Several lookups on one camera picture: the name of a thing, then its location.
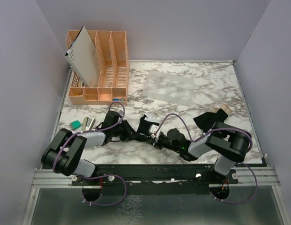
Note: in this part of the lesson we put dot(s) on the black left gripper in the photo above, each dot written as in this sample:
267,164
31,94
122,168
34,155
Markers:
121,123

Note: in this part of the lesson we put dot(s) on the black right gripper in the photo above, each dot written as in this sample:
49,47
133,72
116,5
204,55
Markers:
158,140

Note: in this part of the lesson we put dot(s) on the aluminium frame rail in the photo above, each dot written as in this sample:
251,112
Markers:
49,179

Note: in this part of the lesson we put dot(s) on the blue clips in organizer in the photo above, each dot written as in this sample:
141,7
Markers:
122,99

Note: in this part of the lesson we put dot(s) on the green eraser block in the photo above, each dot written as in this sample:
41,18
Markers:
74,125

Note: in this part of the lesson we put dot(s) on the black folded garment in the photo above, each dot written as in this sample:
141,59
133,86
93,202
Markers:
206,120

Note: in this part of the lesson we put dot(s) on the white booklet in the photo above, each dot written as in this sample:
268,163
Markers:
82,56

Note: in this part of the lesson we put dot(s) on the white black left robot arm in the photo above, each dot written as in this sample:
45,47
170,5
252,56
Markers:
64,152

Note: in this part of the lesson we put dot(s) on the black white boxer briefs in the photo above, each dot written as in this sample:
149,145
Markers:
145,129

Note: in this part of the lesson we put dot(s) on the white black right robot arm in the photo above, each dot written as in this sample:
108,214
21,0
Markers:
230,142

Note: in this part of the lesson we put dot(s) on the clear plastic box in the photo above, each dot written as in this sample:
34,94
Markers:
168,87

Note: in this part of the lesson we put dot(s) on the orange plastic desk organizer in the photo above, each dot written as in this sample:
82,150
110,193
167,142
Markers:
113,60

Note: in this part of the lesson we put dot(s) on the grey green stapler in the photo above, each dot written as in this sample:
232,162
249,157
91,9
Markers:
88,124

